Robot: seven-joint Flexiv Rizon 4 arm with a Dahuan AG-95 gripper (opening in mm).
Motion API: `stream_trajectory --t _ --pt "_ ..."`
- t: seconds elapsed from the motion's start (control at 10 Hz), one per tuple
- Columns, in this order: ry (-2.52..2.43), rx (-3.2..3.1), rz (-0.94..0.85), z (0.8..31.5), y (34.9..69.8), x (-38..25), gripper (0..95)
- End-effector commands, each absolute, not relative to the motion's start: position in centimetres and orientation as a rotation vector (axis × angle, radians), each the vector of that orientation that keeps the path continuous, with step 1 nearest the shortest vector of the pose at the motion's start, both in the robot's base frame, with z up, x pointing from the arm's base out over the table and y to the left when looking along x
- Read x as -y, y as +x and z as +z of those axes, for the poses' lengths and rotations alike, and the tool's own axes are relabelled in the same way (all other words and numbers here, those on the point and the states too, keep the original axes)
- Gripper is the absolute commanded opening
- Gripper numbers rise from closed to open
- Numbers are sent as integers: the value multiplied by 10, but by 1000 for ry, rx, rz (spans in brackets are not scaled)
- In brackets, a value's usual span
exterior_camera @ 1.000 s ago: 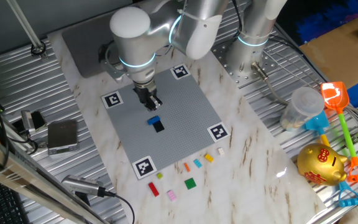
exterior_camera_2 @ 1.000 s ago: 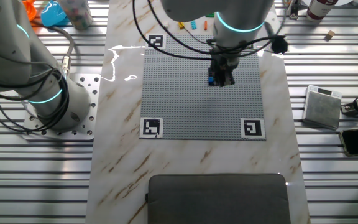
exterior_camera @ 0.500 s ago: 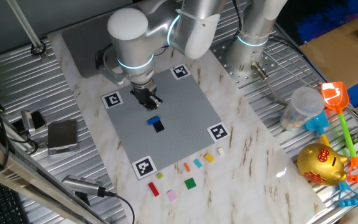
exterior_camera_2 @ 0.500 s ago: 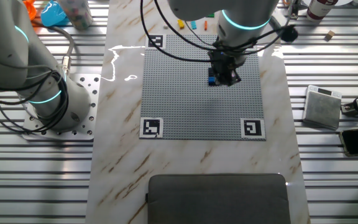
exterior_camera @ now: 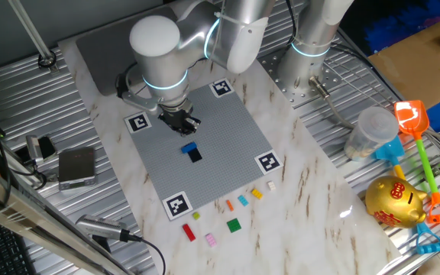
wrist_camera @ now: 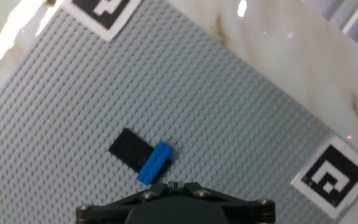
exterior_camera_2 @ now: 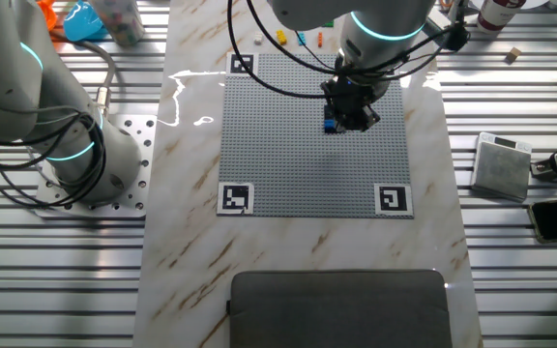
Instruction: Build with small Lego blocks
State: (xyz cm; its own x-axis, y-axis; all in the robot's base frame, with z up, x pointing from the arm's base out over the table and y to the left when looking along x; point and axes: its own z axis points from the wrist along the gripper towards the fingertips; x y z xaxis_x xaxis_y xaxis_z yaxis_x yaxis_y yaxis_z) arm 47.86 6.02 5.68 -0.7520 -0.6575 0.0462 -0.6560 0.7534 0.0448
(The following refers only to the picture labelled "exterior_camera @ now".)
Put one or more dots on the silver digital scale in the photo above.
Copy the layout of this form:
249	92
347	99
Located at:
76	166

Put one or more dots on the blue Lego brick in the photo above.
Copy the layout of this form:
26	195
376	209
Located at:
189	147

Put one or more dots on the silver depth camera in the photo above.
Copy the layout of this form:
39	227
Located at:
101	227
33	149

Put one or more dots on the green square Lego plate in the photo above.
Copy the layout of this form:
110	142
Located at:
233	225

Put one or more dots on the gold piggy bank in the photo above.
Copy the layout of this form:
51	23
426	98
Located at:
392	202

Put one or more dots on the aluminium frame bar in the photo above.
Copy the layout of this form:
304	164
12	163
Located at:
33	225

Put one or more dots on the yellow Lego brick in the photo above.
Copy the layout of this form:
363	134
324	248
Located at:
257	193

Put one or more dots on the brown cardboard box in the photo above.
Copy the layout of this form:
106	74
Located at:
415	65

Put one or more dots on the metal pole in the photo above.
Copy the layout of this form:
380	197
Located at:
29	30

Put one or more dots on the metal robot mounting plate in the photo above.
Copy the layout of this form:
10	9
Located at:
292	97

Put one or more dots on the grey Lego baseplate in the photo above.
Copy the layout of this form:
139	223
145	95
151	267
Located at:
220	153

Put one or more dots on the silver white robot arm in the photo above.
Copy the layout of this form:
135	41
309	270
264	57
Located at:
159	49

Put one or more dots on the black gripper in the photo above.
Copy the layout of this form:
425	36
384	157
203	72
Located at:
176	114

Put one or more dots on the pink Lego brick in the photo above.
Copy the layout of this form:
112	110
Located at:
211	240

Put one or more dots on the orange Lego brick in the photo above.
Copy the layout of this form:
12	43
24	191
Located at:
230	205

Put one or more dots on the white Lego brick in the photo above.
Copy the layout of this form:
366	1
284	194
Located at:
271	185

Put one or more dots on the black Lego plate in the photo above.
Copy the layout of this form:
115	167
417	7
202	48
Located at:
195	155

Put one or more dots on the blue fuzzy fabric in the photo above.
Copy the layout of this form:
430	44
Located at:
395	28

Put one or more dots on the lime small Lego brick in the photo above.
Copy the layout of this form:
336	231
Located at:
196	215

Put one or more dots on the clear plastic cup with lid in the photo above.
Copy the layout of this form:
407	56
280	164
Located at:
373	130

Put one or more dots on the black white fiducial marker tag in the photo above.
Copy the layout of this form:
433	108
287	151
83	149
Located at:
220	88
176	205
138	123
269	162

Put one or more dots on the cyan Lego brick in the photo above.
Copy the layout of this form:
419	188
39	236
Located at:
243	200

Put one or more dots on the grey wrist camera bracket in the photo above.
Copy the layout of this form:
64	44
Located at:
136	100

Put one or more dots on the orange toy shovel green shaft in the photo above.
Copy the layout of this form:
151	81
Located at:
411	118

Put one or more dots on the red Lego brick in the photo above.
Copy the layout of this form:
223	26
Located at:
189	232

